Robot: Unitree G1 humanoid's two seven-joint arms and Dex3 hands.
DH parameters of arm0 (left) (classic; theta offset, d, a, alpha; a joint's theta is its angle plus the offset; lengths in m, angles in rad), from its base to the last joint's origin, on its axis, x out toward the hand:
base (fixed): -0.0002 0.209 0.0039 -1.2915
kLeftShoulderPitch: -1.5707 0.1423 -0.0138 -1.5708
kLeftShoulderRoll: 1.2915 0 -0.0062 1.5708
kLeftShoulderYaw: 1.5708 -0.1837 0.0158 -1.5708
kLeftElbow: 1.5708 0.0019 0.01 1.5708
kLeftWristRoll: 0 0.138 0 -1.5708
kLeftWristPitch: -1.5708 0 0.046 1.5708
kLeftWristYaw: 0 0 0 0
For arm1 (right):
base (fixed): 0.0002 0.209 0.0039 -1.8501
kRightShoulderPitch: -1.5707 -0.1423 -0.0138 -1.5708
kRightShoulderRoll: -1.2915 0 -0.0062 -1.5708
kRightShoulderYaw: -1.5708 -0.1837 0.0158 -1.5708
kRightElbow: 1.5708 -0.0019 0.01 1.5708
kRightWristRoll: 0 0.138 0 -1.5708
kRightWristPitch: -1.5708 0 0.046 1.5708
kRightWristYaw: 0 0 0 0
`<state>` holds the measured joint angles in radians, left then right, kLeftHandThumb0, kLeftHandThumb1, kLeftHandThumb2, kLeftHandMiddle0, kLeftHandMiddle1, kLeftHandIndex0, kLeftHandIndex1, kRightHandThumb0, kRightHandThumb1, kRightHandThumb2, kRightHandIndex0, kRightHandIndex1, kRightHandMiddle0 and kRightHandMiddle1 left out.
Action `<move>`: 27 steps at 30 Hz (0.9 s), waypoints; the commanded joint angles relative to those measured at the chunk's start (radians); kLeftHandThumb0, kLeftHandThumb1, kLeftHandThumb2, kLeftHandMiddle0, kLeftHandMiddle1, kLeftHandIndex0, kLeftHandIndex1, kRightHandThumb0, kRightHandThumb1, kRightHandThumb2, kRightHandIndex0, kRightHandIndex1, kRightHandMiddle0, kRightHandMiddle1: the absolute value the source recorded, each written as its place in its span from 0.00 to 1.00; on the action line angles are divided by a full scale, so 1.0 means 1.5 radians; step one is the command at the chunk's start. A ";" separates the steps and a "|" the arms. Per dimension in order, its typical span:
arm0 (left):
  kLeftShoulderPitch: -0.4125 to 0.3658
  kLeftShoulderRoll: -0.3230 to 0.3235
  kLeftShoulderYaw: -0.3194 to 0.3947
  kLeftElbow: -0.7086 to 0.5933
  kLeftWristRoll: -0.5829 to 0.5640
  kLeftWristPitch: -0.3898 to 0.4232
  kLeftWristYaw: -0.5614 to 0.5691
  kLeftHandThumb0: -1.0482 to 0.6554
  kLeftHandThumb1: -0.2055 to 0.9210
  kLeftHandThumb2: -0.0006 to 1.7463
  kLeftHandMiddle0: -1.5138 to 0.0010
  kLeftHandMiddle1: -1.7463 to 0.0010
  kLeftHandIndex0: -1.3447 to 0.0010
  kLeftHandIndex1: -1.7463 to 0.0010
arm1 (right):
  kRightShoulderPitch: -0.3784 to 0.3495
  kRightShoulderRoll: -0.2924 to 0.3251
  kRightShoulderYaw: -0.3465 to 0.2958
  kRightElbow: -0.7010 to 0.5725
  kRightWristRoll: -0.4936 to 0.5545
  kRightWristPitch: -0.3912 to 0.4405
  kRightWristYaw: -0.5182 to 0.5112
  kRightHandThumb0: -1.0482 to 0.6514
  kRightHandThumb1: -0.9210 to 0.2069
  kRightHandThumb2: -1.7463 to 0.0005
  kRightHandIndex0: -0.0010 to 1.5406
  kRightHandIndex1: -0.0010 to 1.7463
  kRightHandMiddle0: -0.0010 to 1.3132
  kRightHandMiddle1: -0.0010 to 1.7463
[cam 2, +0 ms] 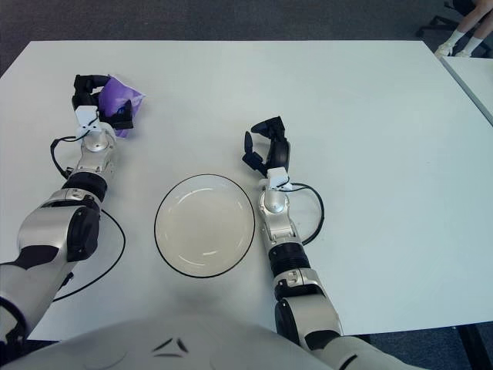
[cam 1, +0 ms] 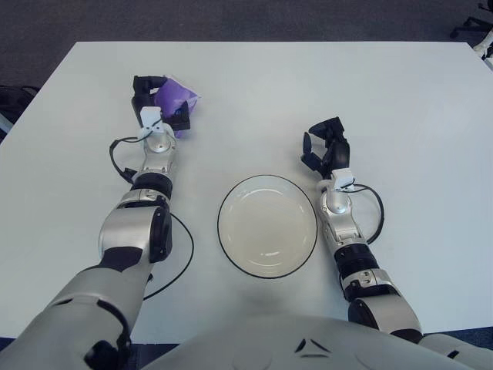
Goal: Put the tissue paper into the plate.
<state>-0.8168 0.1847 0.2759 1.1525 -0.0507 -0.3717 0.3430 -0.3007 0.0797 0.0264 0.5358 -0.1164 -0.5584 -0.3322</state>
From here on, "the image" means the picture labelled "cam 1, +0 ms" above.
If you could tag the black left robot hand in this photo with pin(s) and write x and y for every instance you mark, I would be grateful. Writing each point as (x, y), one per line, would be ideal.
(138, 104)

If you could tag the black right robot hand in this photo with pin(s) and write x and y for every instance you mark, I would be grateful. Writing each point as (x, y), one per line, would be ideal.
(341, 154)

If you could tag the purple tissue paper pack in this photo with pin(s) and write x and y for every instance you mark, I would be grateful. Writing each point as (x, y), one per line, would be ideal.
(173, 94)

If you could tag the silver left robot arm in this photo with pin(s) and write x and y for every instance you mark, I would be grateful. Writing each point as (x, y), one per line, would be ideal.
(154, 146)

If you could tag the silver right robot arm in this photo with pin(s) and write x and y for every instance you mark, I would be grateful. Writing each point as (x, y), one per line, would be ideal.
(337, 200)

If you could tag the white plate black rim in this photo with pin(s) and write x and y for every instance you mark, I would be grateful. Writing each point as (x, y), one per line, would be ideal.
(265, 227)

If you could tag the black bag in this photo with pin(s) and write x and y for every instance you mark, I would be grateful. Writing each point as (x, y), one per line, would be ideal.
(13, 98)

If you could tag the black office chair base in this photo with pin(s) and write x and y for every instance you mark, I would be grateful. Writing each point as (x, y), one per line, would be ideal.
(471, 21)

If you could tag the grey robot torso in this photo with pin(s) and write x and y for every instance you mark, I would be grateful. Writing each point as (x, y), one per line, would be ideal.
(269, 347)

